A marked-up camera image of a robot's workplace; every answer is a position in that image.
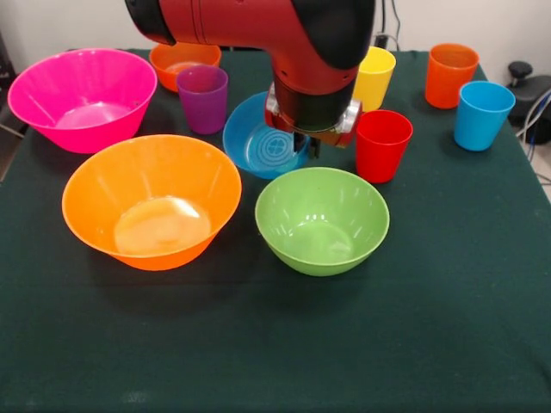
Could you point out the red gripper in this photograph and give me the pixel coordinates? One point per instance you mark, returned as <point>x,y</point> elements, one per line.
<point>336,137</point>

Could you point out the green bowl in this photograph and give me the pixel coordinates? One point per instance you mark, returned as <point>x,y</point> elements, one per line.
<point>318,202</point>

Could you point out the blue bowl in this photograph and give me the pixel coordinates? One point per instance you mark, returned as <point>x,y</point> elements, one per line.
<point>245,133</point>

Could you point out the large orange bowl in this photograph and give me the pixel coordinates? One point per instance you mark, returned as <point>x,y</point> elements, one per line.
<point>129,180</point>

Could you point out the red cup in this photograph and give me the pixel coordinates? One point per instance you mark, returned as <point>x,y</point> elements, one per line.
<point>381,159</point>

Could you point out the yellow cup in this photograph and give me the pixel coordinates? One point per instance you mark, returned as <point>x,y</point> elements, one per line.
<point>376,81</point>

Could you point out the purple cup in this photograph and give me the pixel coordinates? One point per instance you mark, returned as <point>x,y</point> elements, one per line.
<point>202,107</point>

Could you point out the black power plug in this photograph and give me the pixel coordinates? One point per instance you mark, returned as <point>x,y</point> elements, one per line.
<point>382,41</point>

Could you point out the orange cup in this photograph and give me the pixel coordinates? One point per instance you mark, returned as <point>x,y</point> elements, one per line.
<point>443,86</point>

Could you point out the small dark orange bowl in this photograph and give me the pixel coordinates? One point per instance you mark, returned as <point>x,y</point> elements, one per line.
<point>172,71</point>

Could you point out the blue cup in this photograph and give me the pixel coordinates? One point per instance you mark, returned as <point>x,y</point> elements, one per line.
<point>478,125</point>

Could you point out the dark green table cloth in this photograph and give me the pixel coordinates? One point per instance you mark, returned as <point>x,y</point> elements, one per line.
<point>301,335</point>

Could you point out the black round knob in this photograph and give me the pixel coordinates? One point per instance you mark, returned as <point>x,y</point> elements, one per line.
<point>520,69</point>

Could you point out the black round base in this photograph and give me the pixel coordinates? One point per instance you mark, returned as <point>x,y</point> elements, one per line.
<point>540,86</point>

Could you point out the large pink bowl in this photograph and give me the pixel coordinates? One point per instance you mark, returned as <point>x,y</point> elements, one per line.
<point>51,86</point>

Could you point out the grey metal leg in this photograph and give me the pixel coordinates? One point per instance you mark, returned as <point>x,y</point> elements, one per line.
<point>10,129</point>

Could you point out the black equipment box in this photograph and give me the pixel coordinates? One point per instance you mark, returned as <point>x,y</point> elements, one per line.
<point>4,64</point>

